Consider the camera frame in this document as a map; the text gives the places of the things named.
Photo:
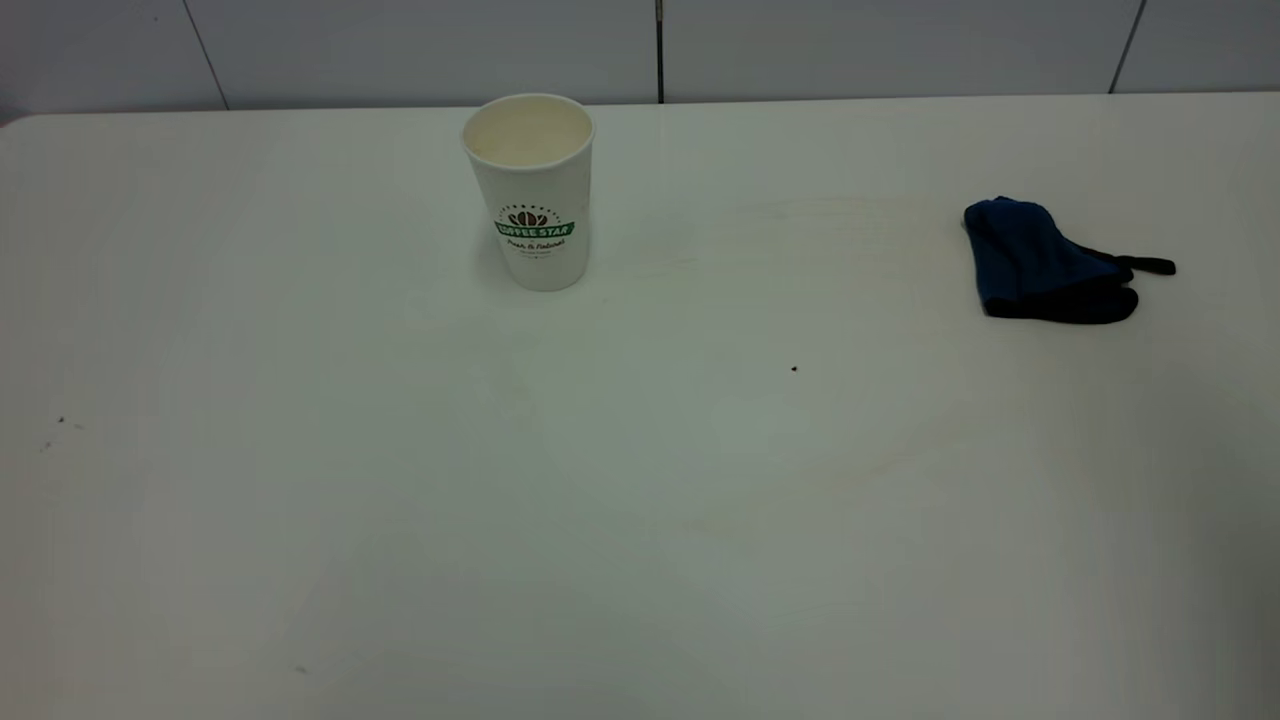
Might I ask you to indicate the white paper coffee cup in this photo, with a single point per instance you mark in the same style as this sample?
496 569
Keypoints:
530 200

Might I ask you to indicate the blue cloth with black trim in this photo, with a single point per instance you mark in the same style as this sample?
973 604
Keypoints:
1035 265

